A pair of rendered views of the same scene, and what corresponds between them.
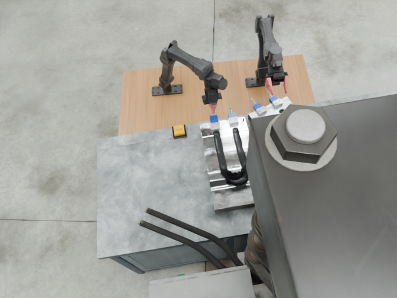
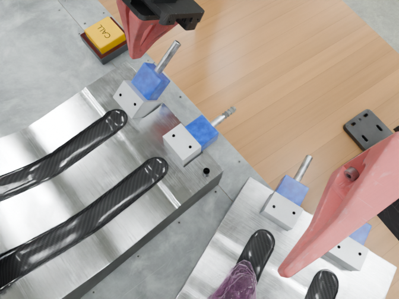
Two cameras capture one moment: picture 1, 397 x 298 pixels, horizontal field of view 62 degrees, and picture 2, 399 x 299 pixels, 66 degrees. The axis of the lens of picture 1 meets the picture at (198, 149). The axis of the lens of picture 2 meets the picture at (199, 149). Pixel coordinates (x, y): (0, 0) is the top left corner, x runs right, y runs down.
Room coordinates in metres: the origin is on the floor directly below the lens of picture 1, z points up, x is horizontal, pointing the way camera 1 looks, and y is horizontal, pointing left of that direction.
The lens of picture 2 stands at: (0.88, -0.36, 1.34)
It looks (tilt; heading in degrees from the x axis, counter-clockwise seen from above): 70 degrees down; 45
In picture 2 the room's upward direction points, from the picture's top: 5 degrees clockwise
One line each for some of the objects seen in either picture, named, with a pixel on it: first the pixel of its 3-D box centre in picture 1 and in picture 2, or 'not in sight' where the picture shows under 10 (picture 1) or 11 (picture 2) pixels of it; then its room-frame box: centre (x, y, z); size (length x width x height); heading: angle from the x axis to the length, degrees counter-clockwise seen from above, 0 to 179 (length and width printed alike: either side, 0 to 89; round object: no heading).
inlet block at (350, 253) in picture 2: (272, 99); (352, 224); (1.12, -0.49, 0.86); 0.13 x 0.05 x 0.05; 16
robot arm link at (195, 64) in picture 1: (185, 62); not in sight; (1.20, -0.02, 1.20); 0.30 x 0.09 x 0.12; 41
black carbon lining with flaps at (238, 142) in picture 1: (231, 154); (41, 203); (0.78, -0.17, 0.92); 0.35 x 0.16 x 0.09; 179
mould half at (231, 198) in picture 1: (230, 161); (43, 210); (0.76, -0.16, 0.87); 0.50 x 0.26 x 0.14; 179
